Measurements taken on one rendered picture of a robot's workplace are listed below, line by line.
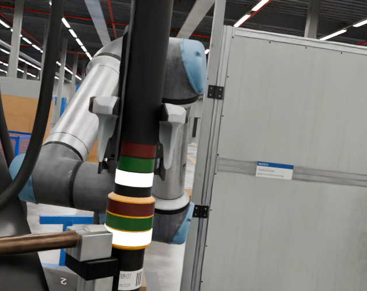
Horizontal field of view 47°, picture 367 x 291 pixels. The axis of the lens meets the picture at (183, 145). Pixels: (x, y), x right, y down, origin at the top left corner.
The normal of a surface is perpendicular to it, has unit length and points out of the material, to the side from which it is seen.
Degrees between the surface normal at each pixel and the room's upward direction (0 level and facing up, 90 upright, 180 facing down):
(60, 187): 93
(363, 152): 89
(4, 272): 55
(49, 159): 36
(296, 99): 90
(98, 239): 90
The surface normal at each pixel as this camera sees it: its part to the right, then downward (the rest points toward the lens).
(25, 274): 0.66, -0.48
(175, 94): 0.12, 0.45
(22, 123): 0.10, 0.07
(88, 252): 0.66, 0.12
